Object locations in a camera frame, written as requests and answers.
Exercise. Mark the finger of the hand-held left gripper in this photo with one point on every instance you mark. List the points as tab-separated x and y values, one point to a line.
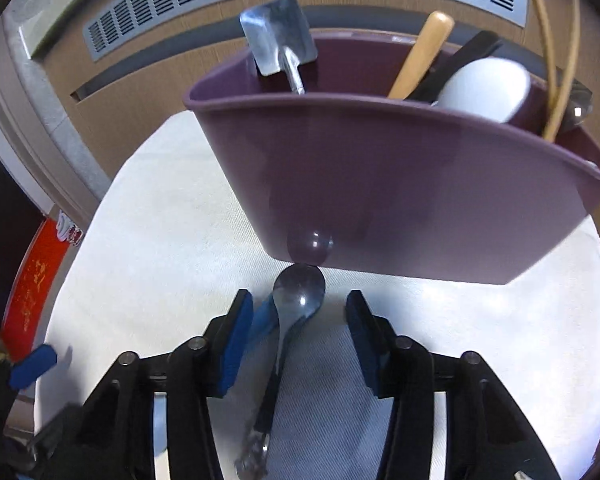
32	366

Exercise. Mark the white ceramic spoon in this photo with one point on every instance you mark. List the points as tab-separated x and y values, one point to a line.
485	87

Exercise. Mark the thin metal utensil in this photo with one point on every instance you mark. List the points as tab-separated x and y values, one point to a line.
577	107

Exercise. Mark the red box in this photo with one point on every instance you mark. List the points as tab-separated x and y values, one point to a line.
30	290

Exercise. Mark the wooden cabinet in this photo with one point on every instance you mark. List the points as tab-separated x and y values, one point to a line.
145	90

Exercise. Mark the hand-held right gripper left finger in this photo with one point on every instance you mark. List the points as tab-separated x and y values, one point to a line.
235	345

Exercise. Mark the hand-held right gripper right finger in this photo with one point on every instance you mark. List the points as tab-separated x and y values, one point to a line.
365	347

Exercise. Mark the metal shovel-shaped spoon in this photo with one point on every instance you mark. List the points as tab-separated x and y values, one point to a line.
280	35

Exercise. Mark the purple plastic utensil holder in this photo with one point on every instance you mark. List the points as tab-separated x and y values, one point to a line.
405	185

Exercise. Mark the printed box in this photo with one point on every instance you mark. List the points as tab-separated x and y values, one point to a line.
69	230

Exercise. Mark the white tablecloth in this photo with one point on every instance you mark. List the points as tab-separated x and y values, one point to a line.
155	240

